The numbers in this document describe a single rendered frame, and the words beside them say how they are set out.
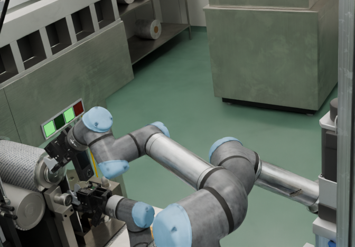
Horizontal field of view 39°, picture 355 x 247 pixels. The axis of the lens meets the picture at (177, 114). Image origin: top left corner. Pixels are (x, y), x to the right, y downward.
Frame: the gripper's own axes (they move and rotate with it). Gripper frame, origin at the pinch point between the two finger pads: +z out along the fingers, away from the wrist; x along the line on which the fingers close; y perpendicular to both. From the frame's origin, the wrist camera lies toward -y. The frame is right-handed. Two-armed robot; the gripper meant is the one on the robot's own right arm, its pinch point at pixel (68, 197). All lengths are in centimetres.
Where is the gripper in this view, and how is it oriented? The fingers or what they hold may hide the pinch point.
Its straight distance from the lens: 184.7
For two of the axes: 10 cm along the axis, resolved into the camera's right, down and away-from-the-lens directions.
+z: -8.5, -1.4, 5.1
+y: -1.4, -8.8, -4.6
